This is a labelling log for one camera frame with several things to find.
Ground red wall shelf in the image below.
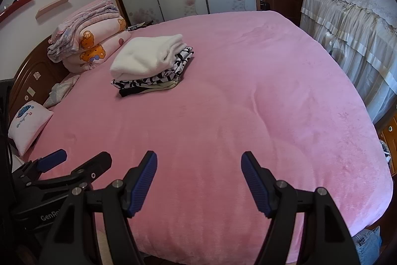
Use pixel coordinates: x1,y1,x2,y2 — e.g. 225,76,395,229
0,0,38,23

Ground white lace furniture cover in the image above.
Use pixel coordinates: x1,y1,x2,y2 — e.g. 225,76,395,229
299,0,397,126

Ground white fluffy cardigan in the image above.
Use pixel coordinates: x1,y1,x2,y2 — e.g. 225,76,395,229
110,34,188,81

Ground crumpled grey white cloth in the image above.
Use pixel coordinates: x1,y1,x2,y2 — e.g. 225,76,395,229
43,73,81,109

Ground blue jeans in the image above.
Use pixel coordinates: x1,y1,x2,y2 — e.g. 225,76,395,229
352,226,383,265

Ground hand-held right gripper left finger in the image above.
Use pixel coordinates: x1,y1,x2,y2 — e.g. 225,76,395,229
39,151,158,265

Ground pink wall shelf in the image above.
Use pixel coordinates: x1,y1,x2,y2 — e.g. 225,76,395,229
35,0,73,19

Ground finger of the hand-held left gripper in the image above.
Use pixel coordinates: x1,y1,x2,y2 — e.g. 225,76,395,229
12,149,68,182
15,151,113,191

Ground wooden headboard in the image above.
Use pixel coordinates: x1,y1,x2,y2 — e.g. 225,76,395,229
8,35,70,119

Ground wooden drawer cabinet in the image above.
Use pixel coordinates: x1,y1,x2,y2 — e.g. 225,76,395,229
377,114,397,175

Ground small white embroidered pillow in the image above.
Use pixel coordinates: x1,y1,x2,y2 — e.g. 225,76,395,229
8,100,54,157

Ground folded bear print quilt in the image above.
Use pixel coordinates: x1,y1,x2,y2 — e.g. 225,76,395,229
62,15,132,75

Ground black and white printed garment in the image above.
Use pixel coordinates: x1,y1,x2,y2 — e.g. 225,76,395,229
112,47,195,90

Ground pale yellow folded garment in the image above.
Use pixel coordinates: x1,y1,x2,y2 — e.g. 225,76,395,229
136,80,179,92

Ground folded pink striped blanket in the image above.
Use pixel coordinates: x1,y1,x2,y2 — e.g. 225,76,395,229
47,0,121,62

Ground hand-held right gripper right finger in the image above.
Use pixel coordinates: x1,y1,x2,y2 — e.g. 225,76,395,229
241,151,357,265

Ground pink fleece bed blanket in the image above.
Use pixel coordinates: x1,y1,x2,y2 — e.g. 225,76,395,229
23,10,394,265

